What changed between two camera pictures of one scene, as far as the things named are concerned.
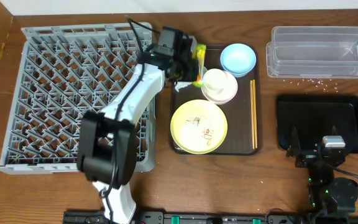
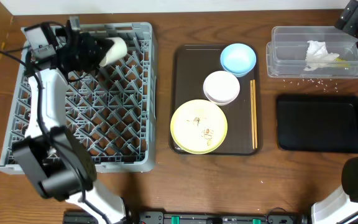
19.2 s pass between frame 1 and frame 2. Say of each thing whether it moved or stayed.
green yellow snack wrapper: moved
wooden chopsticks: stayed
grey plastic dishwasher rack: stayed
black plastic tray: stayed
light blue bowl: stayed
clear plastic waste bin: stayed
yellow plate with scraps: stayed
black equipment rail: stayed
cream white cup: moved
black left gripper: moved
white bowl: stayed
